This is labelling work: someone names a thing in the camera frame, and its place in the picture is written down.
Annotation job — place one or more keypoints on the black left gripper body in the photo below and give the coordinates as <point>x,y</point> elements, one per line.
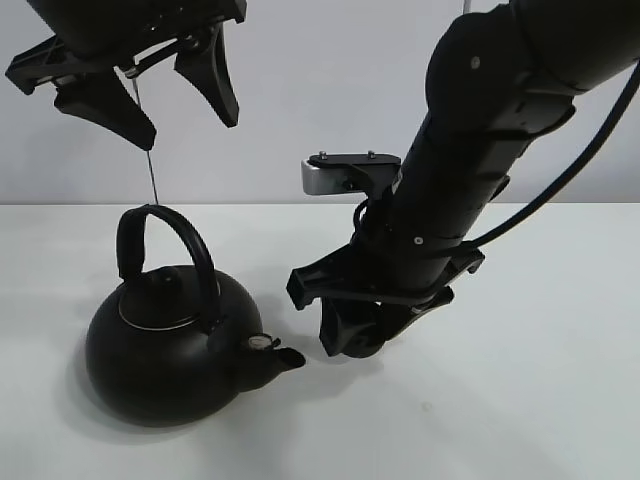
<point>92,36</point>

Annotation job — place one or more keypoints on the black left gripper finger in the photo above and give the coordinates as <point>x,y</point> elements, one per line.
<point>102,99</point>
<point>202,62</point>

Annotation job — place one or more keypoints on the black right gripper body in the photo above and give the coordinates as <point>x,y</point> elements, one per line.
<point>398,254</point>

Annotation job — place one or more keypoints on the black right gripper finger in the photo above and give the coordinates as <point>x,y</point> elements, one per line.
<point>332,330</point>
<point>401,308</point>

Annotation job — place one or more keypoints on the black round tea kettle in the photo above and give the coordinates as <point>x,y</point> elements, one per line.
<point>178,343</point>

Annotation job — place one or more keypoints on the small black teacup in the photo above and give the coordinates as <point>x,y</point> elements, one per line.
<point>364,333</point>

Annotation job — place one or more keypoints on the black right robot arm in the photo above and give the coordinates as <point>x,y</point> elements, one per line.
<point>496,82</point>

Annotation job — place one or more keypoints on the thin left metal rod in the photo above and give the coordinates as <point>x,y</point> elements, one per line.
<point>148,156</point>

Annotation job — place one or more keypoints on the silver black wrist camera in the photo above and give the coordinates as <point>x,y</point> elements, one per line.
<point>370,173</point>

